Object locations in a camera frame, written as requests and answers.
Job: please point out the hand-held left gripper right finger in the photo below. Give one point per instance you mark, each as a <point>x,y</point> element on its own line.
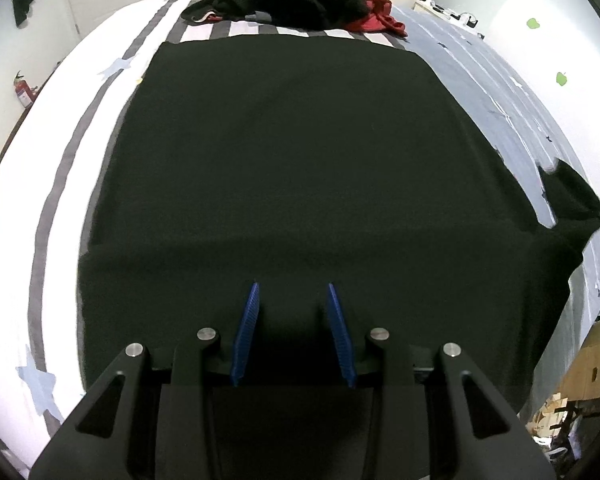
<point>341,335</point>

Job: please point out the red fire extinguisher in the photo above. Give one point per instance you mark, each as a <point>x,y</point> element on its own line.
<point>24,92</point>

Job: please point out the red garment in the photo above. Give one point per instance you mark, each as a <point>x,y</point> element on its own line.
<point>380,22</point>

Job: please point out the black long-sleeve top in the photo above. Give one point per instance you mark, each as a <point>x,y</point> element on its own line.
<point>280,160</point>

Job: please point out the wood scraps pile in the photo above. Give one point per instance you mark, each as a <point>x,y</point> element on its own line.
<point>550,410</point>

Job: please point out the cardboard box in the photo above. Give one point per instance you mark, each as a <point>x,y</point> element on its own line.
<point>592,360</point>

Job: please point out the bed with striped sheet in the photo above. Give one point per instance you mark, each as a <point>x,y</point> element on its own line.
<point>55,135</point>

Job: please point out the green apple wall sticker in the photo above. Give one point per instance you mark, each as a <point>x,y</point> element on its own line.
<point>532,22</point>
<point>561,78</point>

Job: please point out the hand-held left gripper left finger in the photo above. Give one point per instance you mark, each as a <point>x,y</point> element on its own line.
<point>245,330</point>

